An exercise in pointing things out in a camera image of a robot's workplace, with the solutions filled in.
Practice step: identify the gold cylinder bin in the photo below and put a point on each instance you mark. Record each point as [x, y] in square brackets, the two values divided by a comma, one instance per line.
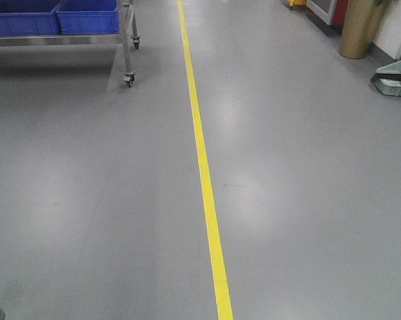
[360, 27]

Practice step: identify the steel wheeled cart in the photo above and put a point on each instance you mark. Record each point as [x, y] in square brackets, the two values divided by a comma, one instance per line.
[126, 36]

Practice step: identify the left blue cart bin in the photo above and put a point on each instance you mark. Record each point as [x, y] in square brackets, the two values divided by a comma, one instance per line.
[27, 18]

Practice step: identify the right blue cart bin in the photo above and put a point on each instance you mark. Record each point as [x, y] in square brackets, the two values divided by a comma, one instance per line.
[88, 17]

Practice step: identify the blue cart bin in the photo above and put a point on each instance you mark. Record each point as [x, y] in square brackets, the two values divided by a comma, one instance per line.
[27, 18]
[88, 17]

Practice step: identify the grey dustpan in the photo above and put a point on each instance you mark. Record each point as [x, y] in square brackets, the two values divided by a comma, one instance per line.
[387, 79]

